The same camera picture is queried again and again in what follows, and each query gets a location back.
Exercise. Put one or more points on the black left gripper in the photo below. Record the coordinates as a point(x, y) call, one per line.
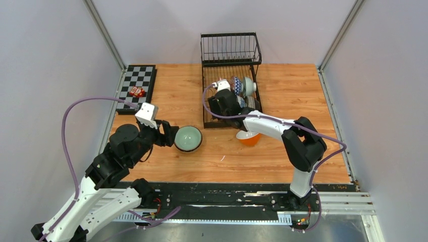
point(168, 137)

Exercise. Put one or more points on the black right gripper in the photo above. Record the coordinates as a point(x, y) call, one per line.
point(214, 104)

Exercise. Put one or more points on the white blue striped bowl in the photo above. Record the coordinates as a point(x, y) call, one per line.
point(241, 101)

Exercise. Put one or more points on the orange geometric pattern bowl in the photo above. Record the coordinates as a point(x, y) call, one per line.
point(236, 85)

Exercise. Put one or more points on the orange floral pattern bowl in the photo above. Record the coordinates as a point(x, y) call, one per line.
point(220, 81)

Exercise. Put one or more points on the beige interior bowl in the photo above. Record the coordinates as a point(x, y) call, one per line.
point(253, 103)

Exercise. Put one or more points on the teal dashed pattern bowl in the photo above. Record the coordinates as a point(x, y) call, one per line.
point(249, 87)

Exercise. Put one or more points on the white orange bowl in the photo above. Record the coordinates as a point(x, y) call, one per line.
point(248, 138)

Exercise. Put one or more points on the black wire dish rack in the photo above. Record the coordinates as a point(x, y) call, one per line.
point(227, 55)

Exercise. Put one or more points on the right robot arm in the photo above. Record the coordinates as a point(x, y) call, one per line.
point(303, 144)

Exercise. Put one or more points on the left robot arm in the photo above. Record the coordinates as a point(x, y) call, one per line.
point(76, 221)

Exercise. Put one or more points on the red owl toy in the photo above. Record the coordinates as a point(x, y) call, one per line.
point(137, 92)

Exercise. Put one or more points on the black white chessboard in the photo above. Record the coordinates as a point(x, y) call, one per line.
point(138, 84)

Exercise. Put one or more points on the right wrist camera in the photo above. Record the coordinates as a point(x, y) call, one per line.
point(222, 86)

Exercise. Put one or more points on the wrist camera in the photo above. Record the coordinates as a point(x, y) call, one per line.
point(222, 86)
point(146, 115)

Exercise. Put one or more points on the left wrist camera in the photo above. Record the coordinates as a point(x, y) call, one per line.
point(146, 115)

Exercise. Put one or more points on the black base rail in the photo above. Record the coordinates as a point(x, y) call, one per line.
point(234, 203)

